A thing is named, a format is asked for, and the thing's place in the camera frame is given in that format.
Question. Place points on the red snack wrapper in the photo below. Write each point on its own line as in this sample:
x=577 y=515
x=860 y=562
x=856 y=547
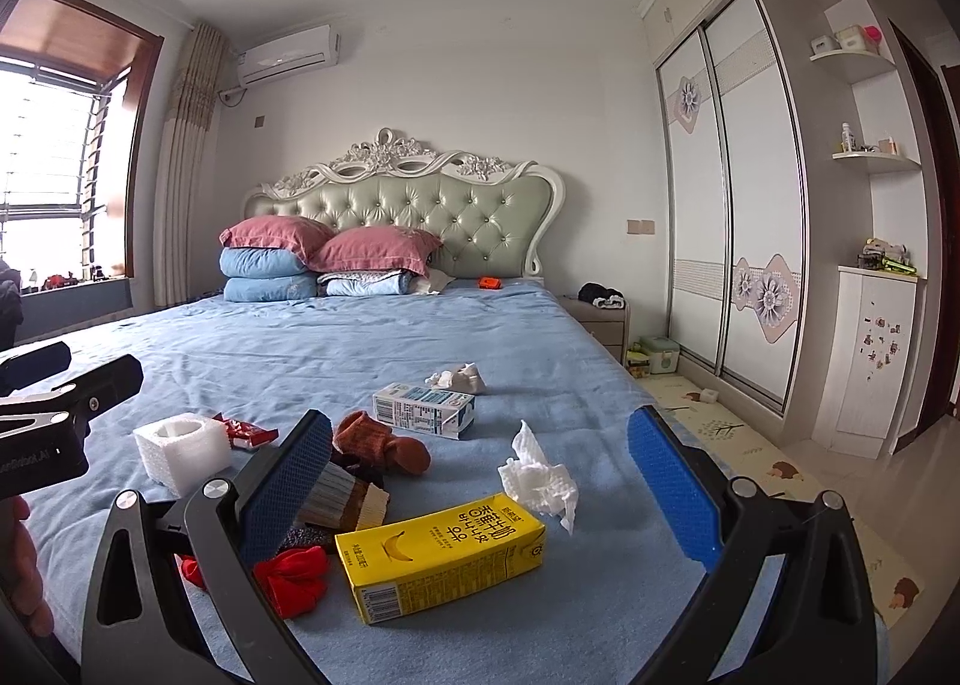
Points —
x=244 y=435

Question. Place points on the dark clothes on chair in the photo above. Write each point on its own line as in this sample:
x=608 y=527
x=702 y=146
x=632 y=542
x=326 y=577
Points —
x=11 y=305

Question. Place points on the upper blue folded quilt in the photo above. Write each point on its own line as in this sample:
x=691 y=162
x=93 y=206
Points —
x=253 y=263

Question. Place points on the right pink pillow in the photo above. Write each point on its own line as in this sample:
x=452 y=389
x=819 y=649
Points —
x=388 y=247

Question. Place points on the beige curtain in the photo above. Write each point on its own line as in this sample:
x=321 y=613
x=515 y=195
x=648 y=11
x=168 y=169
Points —
x=189 y=114

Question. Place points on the white tissue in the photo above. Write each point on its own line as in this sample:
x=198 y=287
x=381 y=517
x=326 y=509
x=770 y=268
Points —
x=529 y=479

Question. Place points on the red cloth piece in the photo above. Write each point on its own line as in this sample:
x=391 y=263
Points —
x=294 y=581

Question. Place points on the lower blue folded quilt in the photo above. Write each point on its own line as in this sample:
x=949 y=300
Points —
x=296 y=287

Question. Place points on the cartoon floor play mat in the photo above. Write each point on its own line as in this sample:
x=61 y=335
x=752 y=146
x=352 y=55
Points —
x=740 y=450

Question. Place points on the upper corner shelf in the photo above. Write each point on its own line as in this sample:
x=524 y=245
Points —
x=851 y=54

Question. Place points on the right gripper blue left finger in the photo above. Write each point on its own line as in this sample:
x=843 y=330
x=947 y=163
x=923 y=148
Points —
x=276 y=481

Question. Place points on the blue bed sheet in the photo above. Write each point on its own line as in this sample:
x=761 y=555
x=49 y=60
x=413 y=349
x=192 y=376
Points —
x=609 y=588

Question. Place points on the green white storage box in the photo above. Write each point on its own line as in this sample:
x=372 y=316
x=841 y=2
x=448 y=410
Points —
x=662 y=354

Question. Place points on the person's left hand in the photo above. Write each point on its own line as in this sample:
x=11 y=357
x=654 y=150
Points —
x=27 y=588

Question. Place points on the white air conditioner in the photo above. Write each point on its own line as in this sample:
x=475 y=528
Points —
x=307 y=50

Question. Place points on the green tufted headboard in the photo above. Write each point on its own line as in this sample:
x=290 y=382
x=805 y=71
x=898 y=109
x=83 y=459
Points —
x=490 y=214

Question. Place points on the brown sock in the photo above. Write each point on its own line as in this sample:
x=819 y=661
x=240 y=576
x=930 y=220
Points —
x=360 y=436

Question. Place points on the white sliding wardrobe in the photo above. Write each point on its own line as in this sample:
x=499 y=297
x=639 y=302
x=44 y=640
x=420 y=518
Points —
x=736 y=186

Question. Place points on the white low cabinet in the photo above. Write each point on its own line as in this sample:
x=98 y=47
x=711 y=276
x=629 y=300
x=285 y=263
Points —
x=868 y=361

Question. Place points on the folded patterned blanket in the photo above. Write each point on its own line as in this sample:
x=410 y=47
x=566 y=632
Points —
x=382 y=283

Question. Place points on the left pink pillow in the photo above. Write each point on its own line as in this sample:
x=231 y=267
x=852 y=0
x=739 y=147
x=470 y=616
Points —
x=304 y=238

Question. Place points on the pink pillow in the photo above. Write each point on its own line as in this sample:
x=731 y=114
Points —
x=304 y=238
x=388 y=247

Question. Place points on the toys on cabinet top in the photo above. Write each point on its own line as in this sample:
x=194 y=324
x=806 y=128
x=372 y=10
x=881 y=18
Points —
x=878 y=254

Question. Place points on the blue folded quilt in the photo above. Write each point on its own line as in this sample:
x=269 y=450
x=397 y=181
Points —
x=296 y=287
x=253 y=263

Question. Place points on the brown wooden door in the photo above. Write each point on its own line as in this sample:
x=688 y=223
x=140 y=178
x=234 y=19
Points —
x=941 y=183

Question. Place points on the yellow banana milk carton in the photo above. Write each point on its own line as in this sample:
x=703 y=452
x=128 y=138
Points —
x=410 y=566

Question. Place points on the white blue milk carton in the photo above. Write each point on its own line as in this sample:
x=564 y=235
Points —
x=421 y=409

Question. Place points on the lower corner shelf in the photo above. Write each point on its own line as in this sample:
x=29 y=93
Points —
x=883 y=157

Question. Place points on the small orange object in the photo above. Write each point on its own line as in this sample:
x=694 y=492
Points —
x=489 y=283

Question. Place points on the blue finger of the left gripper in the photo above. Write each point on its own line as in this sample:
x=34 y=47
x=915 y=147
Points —
x=78 y=400
x=19 y=372

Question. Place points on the corner shelf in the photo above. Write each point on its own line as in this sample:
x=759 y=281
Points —
x=883 y=157
x=851 y=54

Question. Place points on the beige wall switch plate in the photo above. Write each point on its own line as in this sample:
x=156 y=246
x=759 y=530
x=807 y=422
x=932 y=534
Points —
x=640 y=227

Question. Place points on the window with brown frame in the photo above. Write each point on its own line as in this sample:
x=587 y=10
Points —
x=75 y=89

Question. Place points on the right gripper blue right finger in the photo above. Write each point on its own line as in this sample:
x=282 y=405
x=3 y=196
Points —
x=679 y=478

